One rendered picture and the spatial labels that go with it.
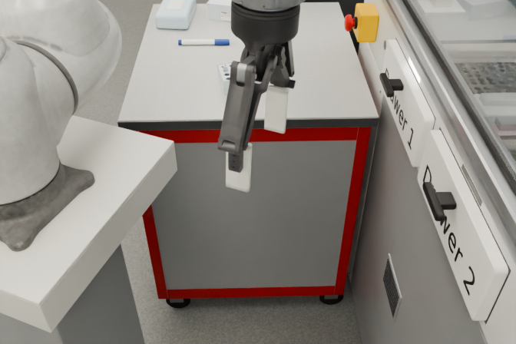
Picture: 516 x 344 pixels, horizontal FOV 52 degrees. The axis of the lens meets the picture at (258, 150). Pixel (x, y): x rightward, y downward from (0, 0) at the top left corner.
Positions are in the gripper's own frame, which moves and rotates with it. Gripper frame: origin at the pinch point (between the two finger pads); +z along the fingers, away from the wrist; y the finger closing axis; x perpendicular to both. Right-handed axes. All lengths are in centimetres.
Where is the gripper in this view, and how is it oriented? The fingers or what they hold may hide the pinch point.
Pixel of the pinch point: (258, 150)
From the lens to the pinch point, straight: 69.3
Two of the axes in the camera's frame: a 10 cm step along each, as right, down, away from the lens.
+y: -3.5, 5.5, -7.6
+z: -0.4, 8.0, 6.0
